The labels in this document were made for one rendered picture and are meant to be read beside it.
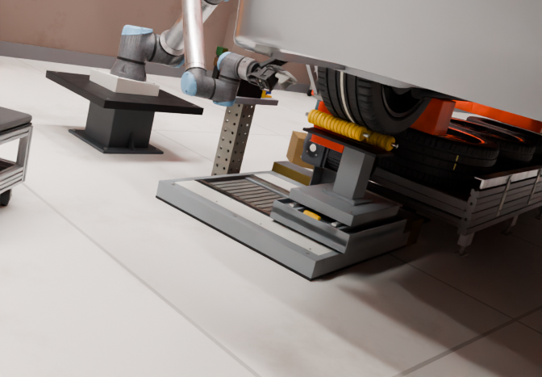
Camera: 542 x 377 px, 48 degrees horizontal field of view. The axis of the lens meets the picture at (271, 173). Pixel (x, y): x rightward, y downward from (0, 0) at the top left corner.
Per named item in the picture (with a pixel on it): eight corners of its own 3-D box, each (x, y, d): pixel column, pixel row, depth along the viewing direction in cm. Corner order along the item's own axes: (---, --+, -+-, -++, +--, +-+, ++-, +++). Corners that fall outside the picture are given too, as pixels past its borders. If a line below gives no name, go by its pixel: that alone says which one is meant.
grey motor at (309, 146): (361, 222, 272) (384, 148, 264) (288, 189, 295) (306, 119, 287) (380, 217, 287) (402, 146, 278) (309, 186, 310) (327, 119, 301)
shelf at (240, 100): (222, 102, 280) (223, 96, 279) (196, 93, 289) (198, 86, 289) (277, 106, 314) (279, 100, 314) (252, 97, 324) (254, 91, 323)
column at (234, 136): (224, 183, 308) (243, 102, 298) (210, 176, 313) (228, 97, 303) (237, 182, 316) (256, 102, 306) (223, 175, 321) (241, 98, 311)
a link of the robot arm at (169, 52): (147, 43, 332) (206, -42, 273) (177, 50, 341) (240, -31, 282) (147, 67, 327) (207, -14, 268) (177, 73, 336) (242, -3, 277)
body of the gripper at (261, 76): (272, 94, 242) (248, 85, 248) (284, 79, 245) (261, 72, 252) (266, 79, 236) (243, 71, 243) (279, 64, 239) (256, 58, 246)
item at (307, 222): (343, 256, 225) (350, 232, 222) (268, 219, 244) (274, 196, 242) (402, 237, 265) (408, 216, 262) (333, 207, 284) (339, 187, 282)
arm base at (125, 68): (103, 71, 323) (107, 52, 321) (135, 77, 335) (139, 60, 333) (118, 77, 308) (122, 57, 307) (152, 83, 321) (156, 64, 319)
